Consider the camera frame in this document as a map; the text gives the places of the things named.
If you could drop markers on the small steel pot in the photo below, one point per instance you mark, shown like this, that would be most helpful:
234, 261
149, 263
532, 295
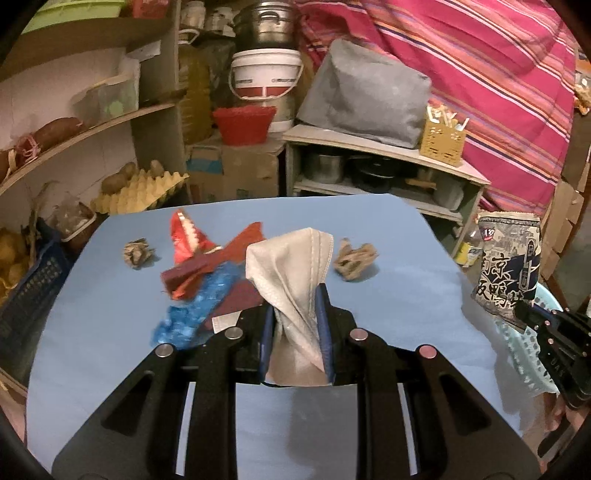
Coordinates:
323, 168

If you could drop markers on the blue plastic crate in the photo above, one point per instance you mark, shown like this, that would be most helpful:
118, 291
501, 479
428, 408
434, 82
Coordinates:
32, 295

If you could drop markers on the black pot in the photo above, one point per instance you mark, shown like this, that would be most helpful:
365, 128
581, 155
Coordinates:
374, 175

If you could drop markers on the clear plastic bag jar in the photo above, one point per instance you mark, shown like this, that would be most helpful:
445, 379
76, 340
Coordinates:
76, 221

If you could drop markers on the yellow egg tray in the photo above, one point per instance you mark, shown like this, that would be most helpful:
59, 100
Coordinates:
138, 191

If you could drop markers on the dark red card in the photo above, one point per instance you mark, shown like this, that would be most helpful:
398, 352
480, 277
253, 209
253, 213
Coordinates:
242, 300

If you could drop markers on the clear plastic container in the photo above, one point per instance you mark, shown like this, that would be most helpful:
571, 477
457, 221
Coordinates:
108, 99

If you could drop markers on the wooden corner shelf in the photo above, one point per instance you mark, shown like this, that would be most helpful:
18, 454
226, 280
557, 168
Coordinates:
69, 134

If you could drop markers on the yellow chopstick holder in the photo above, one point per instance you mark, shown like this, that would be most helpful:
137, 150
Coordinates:
441, 143

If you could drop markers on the green plastic basin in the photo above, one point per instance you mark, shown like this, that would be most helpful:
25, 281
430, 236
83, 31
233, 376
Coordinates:
69, 14

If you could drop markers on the steel stock pot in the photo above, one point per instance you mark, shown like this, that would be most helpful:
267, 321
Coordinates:
263, 25

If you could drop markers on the red gold-edged wrapper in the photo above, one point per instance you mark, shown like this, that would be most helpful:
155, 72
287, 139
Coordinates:
183, 235

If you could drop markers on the pale green plastic basket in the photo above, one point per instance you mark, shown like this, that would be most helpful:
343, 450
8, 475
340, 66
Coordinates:
519, 353

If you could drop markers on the cardboard box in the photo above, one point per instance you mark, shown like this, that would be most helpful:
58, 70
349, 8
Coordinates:
249, 170

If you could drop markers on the cooking oil bottle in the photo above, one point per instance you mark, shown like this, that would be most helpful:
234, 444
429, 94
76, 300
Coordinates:
194, 92

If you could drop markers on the plastic bottle yellow label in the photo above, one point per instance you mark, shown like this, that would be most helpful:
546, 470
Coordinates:
468, 249

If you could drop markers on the pink striped blanket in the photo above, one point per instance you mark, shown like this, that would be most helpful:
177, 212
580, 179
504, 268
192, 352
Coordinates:
485, 69

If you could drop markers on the sweet potato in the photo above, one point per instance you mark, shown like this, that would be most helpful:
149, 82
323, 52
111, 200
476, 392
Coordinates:
55, 131

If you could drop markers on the red woven basket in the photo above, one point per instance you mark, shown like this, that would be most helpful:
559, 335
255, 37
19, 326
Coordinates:
242, 125

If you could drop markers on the large crumpled paper ball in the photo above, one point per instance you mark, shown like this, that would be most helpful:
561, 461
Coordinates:
353, 261

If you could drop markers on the red flat wrapper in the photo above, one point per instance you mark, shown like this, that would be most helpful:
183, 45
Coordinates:
240, 242

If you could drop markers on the grey cloth cover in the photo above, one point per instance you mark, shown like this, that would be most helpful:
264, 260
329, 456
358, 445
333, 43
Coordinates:
364, 92

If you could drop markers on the white face mask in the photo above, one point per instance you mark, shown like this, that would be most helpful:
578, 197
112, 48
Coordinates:
286, 267

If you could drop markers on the person's right hand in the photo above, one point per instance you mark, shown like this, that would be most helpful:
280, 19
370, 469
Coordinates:
561, 415

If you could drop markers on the white plastic bucket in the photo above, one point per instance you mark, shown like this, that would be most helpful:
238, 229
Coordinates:
265, 74

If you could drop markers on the wooden cabinet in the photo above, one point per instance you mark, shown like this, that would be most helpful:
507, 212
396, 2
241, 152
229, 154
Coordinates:
461, 170

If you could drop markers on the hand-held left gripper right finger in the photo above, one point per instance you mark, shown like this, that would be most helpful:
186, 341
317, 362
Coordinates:
325, 333

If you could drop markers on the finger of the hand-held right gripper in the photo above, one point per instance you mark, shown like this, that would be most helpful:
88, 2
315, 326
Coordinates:
531, 318

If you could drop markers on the small crumpled paper ball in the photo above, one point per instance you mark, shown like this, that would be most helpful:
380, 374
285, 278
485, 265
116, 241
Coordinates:
137, 253

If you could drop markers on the blue table cover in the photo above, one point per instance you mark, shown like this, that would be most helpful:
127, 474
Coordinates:
406, 314

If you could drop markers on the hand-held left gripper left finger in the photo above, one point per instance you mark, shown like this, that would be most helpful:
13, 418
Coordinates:
267, 342

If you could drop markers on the blue sequin cloth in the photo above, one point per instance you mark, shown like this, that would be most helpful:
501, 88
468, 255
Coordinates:
194, 309

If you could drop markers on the blue white printed snack bag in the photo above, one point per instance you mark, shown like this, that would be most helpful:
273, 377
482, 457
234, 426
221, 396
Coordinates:
505, 258

